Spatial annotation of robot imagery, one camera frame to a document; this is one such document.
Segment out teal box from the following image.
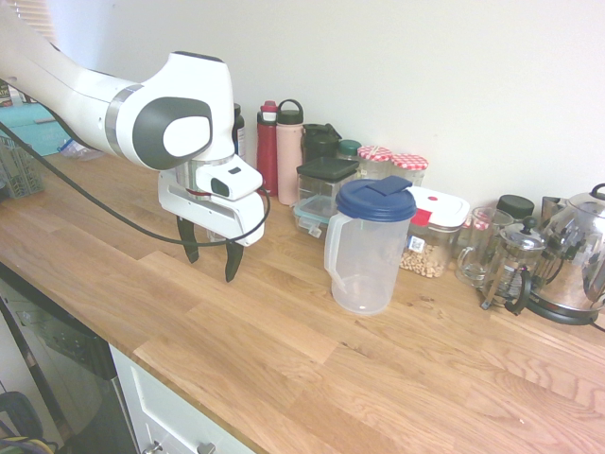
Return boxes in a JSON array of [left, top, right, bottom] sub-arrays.
[[0, 102, 73, 158]]

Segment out square container with black lid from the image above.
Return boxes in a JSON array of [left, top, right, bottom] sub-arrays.
[[296, 156, 361, 210]]

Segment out metal drawer handle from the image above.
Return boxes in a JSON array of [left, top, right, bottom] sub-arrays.
[[140, 438, 217, 454]]

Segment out nut container with white lid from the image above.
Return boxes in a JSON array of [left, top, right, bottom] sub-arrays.
[[398, 185, 472, 280]]

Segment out window blinds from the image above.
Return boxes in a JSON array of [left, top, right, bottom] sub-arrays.
[[17, 0, 61, 50]]

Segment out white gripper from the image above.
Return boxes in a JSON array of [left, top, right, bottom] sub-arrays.
[[157, 170, 267, 284]]

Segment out red water bottle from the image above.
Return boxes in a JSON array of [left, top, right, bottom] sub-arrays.
[[256, 99, 280, 198]]

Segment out jar with green lid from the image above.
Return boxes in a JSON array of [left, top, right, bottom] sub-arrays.
[[336, 139, 363, 163]]

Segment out green dish rack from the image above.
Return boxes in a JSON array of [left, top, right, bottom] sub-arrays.
[[0, 135, 47, 201]]

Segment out blue round plastic lid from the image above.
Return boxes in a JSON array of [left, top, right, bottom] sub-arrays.
[[323, 175, 418, 317]]

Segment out clear plastic bag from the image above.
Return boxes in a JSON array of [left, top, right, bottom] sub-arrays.
[[57, 138, 106, 164]]

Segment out white cabinet drawer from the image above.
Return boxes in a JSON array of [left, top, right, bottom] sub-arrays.
[[108, 343, 259, 454]]

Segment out black cable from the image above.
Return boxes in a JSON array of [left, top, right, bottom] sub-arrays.
[[0, 121, 272, 248]]

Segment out yellow and black cables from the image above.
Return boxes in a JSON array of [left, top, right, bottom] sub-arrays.
[[0, 390, 61, 454]]

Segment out dark supplement bottle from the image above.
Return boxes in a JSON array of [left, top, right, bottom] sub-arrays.
[[233, 103, 248, 164]]

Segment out glass container with teal lid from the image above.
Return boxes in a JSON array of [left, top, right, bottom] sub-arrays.
[[291, 197, 337, 238]]

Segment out pink bottle with black cap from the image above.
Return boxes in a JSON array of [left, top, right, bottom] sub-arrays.
[[275, 98, 304, 206]]

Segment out clear glass mug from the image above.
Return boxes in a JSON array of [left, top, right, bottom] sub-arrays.
[[455, 206, 500, 288]]

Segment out black shaker bottle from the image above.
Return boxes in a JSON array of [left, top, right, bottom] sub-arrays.
[[301, 123, 340, 166]]

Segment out jar with black lid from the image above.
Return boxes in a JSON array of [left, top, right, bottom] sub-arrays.
[[495, 194, 536, 221]]

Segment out black dishwasher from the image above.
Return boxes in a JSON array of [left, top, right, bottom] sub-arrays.
[[0, 263, 139, 454]]

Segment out shiny steel electric kettle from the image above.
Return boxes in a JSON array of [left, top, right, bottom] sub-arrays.
[[525, 183, 605, 328]]

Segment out glass with red pattern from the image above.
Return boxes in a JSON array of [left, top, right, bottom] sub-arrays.
[[472, 207, 515, 237]]

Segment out jar with red checkered lid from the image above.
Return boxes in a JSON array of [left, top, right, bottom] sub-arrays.
[[389, 152, 430, 189], [356, 145, 394, 182]]

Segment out glass french press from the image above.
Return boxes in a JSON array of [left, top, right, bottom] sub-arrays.
[[479, 216, 548, 317]]

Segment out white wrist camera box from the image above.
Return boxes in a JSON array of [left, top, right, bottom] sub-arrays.
[[195, 154, 264, 201]]

